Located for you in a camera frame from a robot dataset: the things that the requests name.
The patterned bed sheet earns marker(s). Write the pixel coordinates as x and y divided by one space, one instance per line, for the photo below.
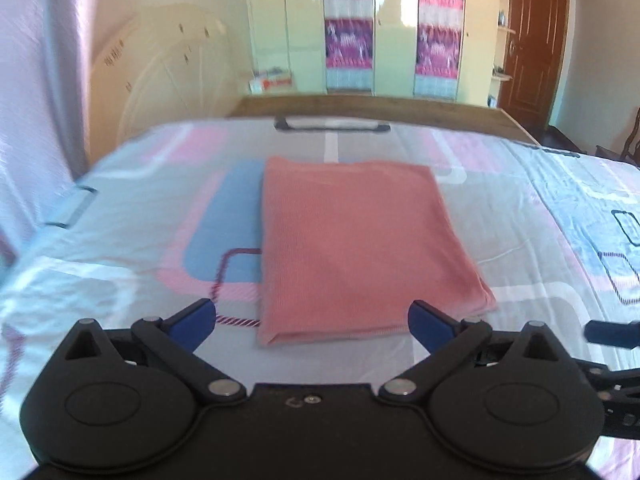
175 216

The left purple calendar poster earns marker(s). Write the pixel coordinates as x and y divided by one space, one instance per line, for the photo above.
349 40

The cream wardrobe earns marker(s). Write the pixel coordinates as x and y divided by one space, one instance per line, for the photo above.
289 34

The wooden bed frame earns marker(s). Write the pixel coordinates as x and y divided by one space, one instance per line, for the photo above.
423 112

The right purple calendar poster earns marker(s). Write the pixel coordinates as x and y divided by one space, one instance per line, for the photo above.
438 45

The pink knit sweater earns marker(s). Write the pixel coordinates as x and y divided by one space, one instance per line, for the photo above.
346 248

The stack of books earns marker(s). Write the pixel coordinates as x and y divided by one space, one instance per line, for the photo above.
274 80

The wall corner shelves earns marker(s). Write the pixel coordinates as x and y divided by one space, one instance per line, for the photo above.
500 73

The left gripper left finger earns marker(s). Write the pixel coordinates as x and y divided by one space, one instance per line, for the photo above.
170 343

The pink blue curtain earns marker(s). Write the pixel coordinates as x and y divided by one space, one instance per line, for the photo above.
45 72

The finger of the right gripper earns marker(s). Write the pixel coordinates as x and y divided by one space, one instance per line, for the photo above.
617 335

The brown wooden chair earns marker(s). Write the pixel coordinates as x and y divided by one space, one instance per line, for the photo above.
631 148

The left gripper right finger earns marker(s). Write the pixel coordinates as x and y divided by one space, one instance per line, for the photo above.
450 345

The brown wooden door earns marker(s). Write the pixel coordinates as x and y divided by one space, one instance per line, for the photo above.
533 61

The purple calendar poster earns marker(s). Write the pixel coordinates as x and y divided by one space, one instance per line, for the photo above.
349 40
438 45

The cream round headboard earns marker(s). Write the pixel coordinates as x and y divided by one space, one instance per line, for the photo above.
174 63

